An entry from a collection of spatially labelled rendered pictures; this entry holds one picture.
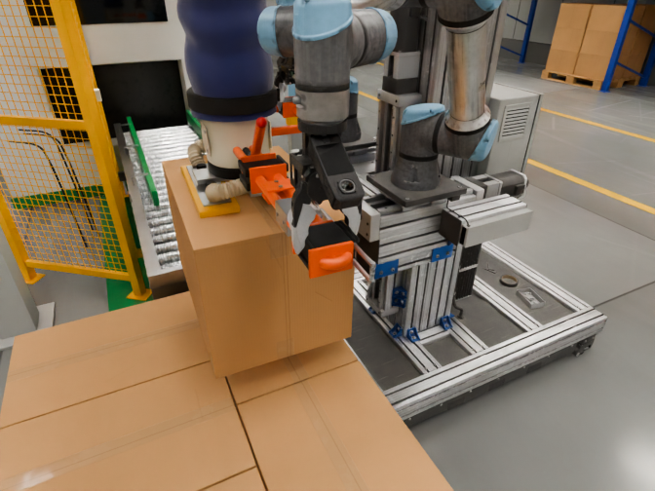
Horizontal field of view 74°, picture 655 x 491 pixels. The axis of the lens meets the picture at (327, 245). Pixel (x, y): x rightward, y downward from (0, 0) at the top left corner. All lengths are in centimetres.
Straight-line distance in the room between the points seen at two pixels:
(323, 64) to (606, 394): 206
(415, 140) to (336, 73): 71
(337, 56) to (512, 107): 114
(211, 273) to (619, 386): 195
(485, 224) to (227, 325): 80
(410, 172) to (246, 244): 56
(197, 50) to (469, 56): 61
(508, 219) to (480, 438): 95
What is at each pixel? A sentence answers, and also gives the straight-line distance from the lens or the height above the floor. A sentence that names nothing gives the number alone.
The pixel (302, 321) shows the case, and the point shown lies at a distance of 120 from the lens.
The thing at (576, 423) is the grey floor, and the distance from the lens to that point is 221.
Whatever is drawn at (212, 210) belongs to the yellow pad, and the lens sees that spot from 111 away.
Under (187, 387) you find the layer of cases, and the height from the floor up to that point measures 54.
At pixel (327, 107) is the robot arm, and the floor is 143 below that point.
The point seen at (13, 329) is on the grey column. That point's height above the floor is 6.
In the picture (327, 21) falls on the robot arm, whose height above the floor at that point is 153.
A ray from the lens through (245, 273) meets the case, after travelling 104.
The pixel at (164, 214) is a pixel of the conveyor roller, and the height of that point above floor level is 53.
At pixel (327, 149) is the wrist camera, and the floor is 137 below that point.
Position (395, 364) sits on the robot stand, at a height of 21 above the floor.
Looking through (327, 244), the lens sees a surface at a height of 123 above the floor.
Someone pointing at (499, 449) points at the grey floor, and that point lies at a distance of 200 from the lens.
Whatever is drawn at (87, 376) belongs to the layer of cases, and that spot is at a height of 54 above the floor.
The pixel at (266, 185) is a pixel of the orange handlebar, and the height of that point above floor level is 122.
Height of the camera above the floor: 157
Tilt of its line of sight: 31 degrees down
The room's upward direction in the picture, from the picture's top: straight up
